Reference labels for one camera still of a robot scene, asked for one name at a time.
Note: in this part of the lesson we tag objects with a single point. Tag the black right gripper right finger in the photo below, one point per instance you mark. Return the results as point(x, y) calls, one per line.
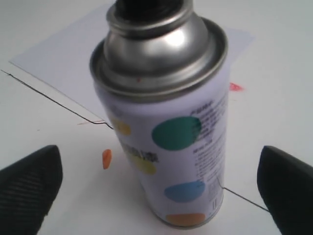
point(285, 184)

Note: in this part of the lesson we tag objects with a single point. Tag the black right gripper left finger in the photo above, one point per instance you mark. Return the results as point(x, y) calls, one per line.
point(28, 189)

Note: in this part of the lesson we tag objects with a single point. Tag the white dotted spray paint can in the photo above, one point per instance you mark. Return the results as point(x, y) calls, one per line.
point(179, 162)

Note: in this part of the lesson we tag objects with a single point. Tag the small orange scrap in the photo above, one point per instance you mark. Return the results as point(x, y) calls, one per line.
point(106, 158)

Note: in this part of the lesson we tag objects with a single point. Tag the white paper sheet stack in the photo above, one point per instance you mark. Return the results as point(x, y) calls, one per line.
point(56, 56)

